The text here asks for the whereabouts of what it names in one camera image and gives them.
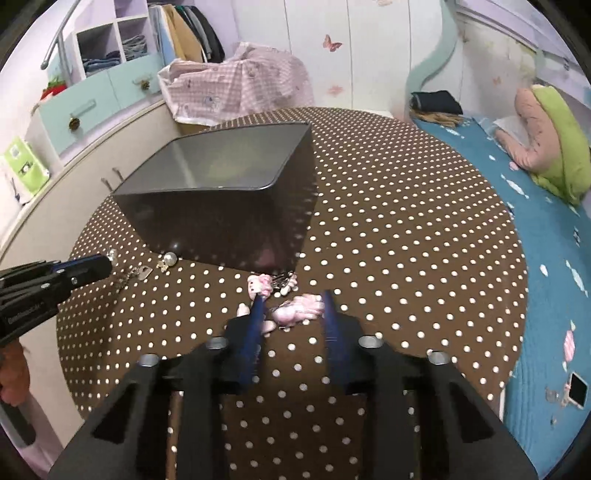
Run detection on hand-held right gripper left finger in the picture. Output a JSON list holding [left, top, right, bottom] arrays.
[[46, 293, 269, 480]]

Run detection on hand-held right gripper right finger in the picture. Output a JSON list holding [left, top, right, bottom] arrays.
[[321, 290, 539, 480]]

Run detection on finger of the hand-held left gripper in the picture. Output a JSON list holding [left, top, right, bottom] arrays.
[[14, 254, 114, 278], [28, 268, 112, 301]]

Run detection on pink flower keychain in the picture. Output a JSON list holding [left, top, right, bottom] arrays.
[[247, 273, 296, 298]]

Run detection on pink hand-shaped charm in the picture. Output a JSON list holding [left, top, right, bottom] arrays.
[[272, 295, 325, 329]]

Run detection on silver pearl keychain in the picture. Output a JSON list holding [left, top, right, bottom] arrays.
[[108, 249, 153, 284]]

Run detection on dark metal tin box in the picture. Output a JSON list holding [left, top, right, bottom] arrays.
[[112, 121, 319, 271]]

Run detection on person's left hand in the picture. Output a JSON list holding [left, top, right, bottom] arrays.
[[0, 344, 31, 402]]

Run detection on white cabinet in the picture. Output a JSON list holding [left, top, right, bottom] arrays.
[[0, 99, 178, 444]]

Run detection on green package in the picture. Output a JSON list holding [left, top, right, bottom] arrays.
[[2, 136, 49, 197]]

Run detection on round table, polka-dot cloth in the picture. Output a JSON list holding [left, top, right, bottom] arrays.
[[55, 107, 529, 480]]

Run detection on teal drawer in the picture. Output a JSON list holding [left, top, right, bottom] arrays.
[[108, 65, 162, 109], [39, 85, 115, 155]]

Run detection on red plush toy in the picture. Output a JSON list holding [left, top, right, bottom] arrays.
[[41, 78, 68, 100]]

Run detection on folded blue jeans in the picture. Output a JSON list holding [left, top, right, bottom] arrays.
[[83, 52, 122, 75]]

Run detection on blue patterned bedsheet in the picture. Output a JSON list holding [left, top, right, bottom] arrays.
[[411, 115, 591, 462]]

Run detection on folded grey clothes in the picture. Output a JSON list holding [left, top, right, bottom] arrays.
[[121, 34, 148, 60]]

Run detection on grey metal handrail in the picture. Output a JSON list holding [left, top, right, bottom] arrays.
[[41, 0, 79, 70]]

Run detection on pink checked covered box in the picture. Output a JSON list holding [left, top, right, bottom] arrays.
[[158, 41, 315, 127]]

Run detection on hanging light blue garment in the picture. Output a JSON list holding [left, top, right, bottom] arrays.
[[150, 6, 171, 65]]

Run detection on mustard folded clothes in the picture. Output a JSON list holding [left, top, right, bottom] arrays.
[[418, 113, 465, 127]]

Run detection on lilac shelf unit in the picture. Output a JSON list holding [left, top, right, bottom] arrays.
[[74, 0, 160, 79]]

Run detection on hanging yellow garment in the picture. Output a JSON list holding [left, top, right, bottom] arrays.
[[161, 4, 204, 63]]

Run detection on smartphone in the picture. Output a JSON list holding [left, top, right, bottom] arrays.
[[567, 371, 589, 408]]

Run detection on dark folded clothes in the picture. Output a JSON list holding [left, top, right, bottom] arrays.
[[410, 90, 462, 116]]

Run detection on hanging dark jacket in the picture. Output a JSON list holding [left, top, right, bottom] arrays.
[[178, 6, 226, 63]]

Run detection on white pillow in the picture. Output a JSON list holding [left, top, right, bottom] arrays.
[[492, 115, 527, 139]]

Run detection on white wardrobe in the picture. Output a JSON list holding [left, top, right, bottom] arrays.
[[231, 0, 444, 116]]

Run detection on pink pillow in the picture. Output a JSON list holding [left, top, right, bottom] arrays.
[[494, 88, 561, 171]]

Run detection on teal bunk bed frame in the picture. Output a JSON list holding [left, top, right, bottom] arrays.
[[406, 0, 591, 86]]

